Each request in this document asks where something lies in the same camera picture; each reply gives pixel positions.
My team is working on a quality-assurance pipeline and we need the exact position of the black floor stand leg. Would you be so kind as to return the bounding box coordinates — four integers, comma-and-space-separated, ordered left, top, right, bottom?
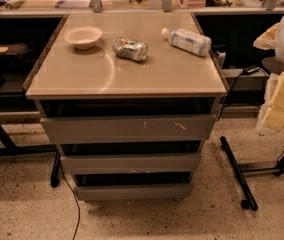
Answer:
220, 136, 258, 211

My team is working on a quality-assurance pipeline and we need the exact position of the grey drawer cabinet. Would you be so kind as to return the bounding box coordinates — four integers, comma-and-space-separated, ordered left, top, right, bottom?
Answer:
26, 12, 227, 191

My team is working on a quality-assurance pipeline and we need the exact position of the black round side table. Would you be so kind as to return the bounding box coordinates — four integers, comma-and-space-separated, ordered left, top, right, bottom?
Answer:
262, 57, 284, 74

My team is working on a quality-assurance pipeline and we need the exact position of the grey bottom drawer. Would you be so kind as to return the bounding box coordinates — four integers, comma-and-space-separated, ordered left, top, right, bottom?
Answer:
76, 183, 193, 201

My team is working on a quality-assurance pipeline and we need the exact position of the grey drawer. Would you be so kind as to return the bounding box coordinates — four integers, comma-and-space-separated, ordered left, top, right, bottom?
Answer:
61, 153, 200, 174
76, 183, 193, 201
41, 115, 215, 144

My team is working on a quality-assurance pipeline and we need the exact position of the clear plastic water bottle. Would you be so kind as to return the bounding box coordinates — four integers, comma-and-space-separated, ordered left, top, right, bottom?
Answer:
161, 28, 212, 57

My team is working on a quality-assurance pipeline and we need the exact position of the black table leg left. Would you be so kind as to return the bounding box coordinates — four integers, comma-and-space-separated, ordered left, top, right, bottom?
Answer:
50, 153, 60, 188

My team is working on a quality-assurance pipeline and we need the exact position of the grey top drawer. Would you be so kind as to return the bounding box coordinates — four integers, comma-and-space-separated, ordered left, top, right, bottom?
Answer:
41, 115, 215, 144

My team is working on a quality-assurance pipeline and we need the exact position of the black power adapter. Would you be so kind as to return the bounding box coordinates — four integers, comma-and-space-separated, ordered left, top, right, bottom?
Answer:
242, 65, 259, 76

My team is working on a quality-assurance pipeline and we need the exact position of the black floor cable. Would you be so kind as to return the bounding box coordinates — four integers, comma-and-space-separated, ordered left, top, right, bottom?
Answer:
61, 170, 82, 240

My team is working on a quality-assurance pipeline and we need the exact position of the crushed silver soda can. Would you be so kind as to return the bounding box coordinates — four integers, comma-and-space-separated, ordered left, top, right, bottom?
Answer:
112, 37, 148, 62

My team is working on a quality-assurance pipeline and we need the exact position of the white paper bowl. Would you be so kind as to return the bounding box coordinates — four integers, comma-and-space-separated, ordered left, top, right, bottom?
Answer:
63, 26, 102, 50

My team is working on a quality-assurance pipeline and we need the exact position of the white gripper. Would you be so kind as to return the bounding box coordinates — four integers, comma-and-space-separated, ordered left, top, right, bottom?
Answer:
253, 23, 284, 130

